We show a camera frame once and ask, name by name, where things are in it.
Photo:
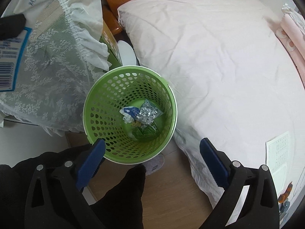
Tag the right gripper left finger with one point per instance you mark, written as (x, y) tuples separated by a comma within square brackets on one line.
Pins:
[(55, 199)]

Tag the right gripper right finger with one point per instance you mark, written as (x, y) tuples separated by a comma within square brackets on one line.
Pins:
[(260, 209)]

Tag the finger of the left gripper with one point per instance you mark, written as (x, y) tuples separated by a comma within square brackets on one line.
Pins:
[(11, 26)]

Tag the blue white milk carton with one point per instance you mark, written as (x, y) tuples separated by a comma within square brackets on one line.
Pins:
[(11, 55)]

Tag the yellow snack wrapper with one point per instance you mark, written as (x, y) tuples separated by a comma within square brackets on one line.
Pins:
[(136, 123)]

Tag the green wrapper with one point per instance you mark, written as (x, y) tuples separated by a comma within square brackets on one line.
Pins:
[(146, 133)]

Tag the blue white wrapper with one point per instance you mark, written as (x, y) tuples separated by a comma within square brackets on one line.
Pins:
[(129, 113)]

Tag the silver foil ball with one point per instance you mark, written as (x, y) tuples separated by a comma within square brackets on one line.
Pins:
[(148, 112)]

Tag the white lace table cover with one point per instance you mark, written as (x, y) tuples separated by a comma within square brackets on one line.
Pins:
[(62, 60)]

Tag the white paper sheet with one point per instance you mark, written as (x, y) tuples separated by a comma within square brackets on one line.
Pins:
[(277, 156)]

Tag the black trouser leg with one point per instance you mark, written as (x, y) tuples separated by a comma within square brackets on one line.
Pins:
[(121, 206)]

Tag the green cardboard box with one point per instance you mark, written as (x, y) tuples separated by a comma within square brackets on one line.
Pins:
[(107, 38)]

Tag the green plastic waste basket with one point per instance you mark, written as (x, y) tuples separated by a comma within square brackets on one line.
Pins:
[(119, 88)]

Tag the folded pink quilt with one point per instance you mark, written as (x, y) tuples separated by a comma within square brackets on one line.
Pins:
[(291, 35)]

